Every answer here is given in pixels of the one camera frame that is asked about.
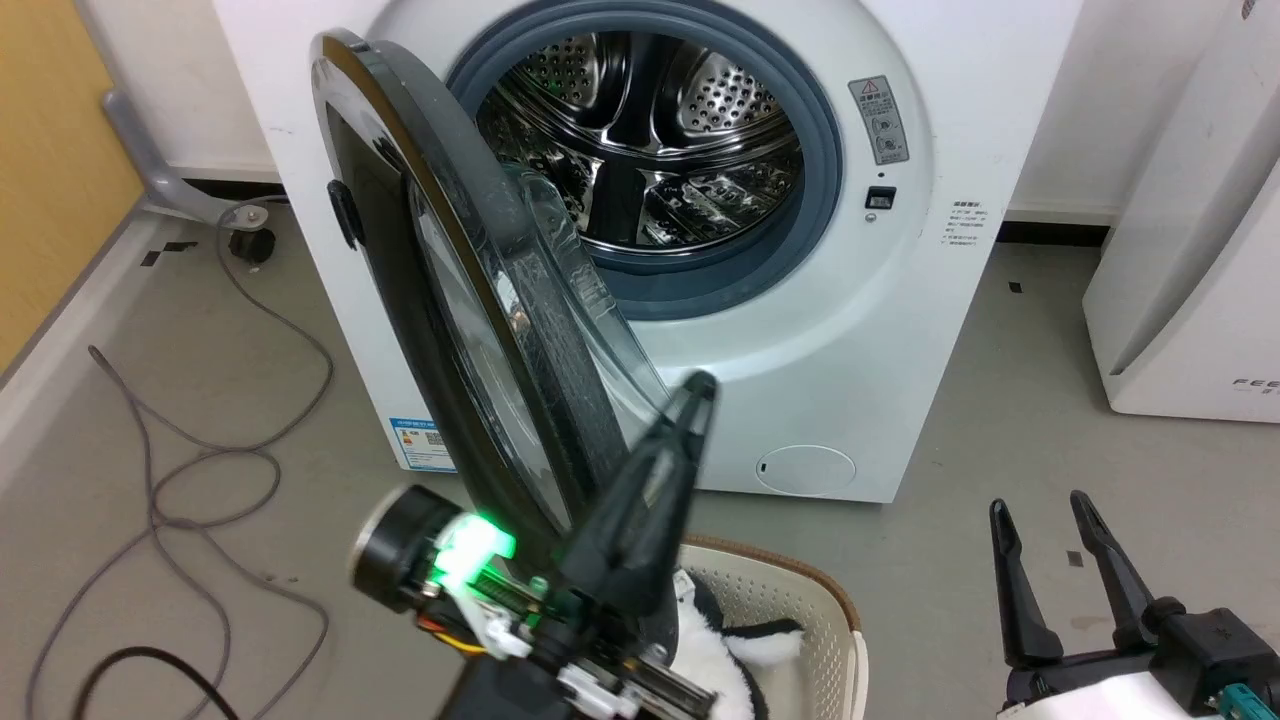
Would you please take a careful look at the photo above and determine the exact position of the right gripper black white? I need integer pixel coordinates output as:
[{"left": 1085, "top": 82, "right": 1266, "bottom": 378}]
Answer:
[{"left": 989, "top": 489, "right": 1280, "bottom": 720}]

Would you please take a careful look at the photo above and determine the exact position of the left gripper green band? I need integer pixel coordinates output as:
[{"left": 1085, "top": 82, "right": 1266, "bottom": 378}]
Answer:
[{"left": 418, "top": 371, "right": 723, "bottom": 720}]

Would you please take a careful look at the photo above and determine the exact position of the black round washer door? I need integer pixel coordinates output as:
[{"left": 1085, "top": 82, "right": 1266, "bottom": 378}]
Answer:
[{"left": 310, "top": 30, "right": 673, "bottom": 563}]

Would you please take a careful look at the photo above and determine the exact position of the white front-load washing machine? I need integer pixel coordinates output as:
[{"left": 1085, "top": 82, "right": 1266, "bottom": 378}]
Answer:
[{"left": 212, "top": 0, "right": 1086, "bottom": 504}]

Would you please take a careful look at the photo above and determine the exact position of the grey rubber door gasket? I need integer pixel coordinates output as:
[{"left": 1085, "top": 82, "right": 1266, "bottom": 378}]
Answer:
[{"left": 445, "top": 0, "right": 845, "bottom": 322}]

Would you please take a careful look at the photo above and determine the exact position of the black and white plush toy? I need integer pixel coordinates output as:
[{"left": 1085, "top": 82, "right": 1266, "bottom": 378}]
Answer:
[{"left": 668, "top": 570, "right": 807, "bottom": 720}]

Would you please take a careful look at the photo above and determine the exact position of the round white filter cover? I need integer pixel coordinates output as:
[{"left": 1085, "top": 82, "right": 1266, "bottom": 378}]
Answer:
[{"left": 755, "top": 444, "right": 858, "bottom": 497}]

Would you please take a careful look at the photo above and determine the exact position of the cream perforated laundry basket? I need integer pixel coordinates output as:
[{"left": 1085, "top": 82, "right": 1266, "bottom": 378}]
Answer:
[{"left": 680, "top": 535, "right": 870, "bottom": 720}]

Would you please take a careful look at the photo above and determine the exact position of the blue energy label sticker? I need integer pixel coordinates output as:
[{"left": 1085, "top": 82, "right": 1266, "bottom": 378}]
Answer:
[{"left": 388, "top": 417, "right": 457, "bottom": 473}]

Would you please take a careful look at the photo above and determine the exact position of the white appliance with grey stripe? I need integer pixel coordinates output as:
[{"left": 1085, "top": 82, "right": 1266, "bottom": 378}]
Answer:
[{"left": 1082, "top": 0, "right": 1280, "bottom": 424}]

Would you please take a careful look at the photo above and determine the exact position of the printed text label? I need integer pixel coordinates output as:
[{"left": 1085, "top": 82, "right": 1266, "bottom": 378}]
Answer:
[{"left": 942, "top": 198, "right": 993, "bottom": 255}]

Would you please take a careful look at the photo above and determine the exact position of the steel perforated washer drum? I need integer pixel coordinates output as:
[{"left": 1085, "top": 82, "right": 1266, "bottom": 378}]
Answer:
[{"left": 475, "top": 30, "right": 807, "bottom": 253}]

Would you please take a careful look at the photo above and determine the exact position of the grey warning label sticker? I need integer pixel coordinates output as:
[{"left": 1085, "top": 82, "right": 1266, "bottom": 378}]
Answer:
[{"left": 848, "top": 75, "right": 912, "bottom": 167}]

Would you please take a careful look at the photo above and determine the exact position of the black caster wheel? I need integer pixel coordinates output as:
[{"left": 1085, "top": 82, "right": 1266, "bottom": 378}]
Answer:
[{"left": 227, "top": 228, "right": 277, "bottom": 267}]

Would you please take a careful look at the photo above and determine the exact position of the grey caster leg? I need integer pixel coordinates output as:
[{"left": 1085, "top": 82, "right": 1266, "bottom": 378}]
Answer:
[{"left": 100, "top": 89, "right": 293, "bottom": 228}]

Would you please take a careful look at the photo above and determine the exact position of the long grey floor cable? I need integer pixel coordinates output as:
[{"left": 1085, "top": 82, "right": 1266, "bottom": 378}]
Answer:
[{"left": 25, "top": 197, "right": 335, "bottom": 720}]

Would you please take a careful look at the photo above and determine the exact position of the black floor cable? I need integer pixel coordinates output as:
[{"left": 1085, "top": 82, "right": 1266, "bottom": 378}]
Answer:
[{"left": 70, "top": 646, "right": 242, "bottom": 720}]

